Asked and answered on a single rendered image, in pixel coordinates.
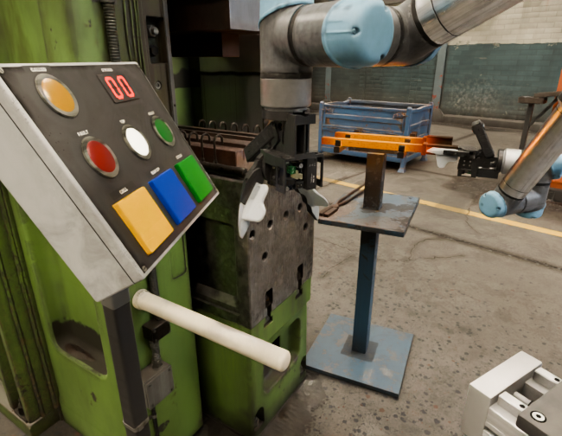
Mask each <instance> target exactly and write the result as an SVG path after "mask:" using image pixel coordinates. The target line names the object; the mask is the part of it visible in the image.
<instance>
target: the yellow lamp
mask: <svg viewBox="0 0 562 436"><path fill-rule="evenodd" d="M42 90H43V92H44V93H45V95H46V96H47V98H48V99H49V100H50V101H51V103H52V104H54V105H55V106H56V107H58V108H59V109H61V110H62V111H65V112H71V111H72V110H73V109H74V102H73V98H72V96H71V94H70V93H69V92H68V90H67V89H66V88H65V87H64V86H63V85H62V84H60V83H59V82H57V81H56V80H52V79H49V78H46V79H44V80H43V81H42Z"/></svg>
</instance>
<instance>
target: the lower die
mask: <svg viewBox="0 0 562 436"><path fill-rule="evenodd" d="M178 126H184V127H192V128H200V129H208V130H215V131H228V130H220V129H212V128H204V127H196V126H188V125H178ZM178 129H179V130H184V131H185V132H186V133H187V138H185V137H184V138H185V139H186V141H187V142H188V135H189V133H190V132H192V131H195V130H187V129H180V128H178ZM195 132H197V134H198V137H199V141H196V135H195V134H194V133H193V134H192V135H191V137H190V142H191V149H192V151H193V152H194V154H195V155H196V157H197V158H198V160H199V161H201V135H202V134H203V133H205V132H206V133H208V134H209V135H210V138H211V142H208V136H207V135H205V136H204V137H203V140H202V141H203V154H204V158H205V161H206V162H209V163H213V162H214V144H213V140H214V136H215V135H217V134H220V135H221V136H222V137H223V144H221V140H220V137H217V138H216V140H215V146H216V159H217V161H218V164H225V165H230V166H235V167H241V168H246V169H248V170H249V169H251V167H252V166H253V164H254V162H249V163H248V162H247V161H246V156H245V153H244V150H243V149H244V148H245V147H246V146H247V145H248V144H249V143H250V142H251V141H252V140H253V139H254V137H246V136H239V135H231V134H224V133H216V132H209V131H195ZM230 132H237V133H245V134H252V135H258V133H250V132H242V131H230ZM182 135H183V136H184V133H183V132H182Z"/></svg>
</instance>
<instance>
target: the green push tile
mask: <svg viewBox="0 0 562 436"><path fill-rule="evenodd" d="M174 167H175V168H176V170H177V172H178V173H179V175H180V176H181V178H182V180H183V181H184V182H185V183H186V185H187V186H188V189H189V190H190V192H191V193H192V195H193V196H194V198H195V199H196V201H197V202H198V203H199V202H201V201H202V200H203V199H204V198H205V197H206V196H207V195H208V194H209V193H210V192H211V191H212V190H213V187H212V185H211V184H210V182H209V181H208V179H207V178H206V176H205V175H204V173H203V171H202V170H201V168H200V166H199V165H198V163H197V162H196V161H195V159H194V157H193V156H192V155H190V156H188V157H186V158H184V159H183V160H182V161H180V162H179V163H177V164H175V165H174Z"/></svg>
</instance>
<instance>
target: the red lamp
mask: <svg viewBox="0 0 562 436"><path fill-rule="evenodd" d="M86 148H87V153H88V155H89V157H90V158H91V160H92V161H93V163H94V164H95V165H96V166H97V167H98V168H100V169H101V170H103V171H105V172H113V171H114V170H115V167H116V164H115V160H114V158H113V155H112V154H111V152H109V150H108V149H107V148H106V147H105V146H104V145H102V144H101V143H100V142H97V141H90V142H89V143H88V144H87V147H86Z"/></svg>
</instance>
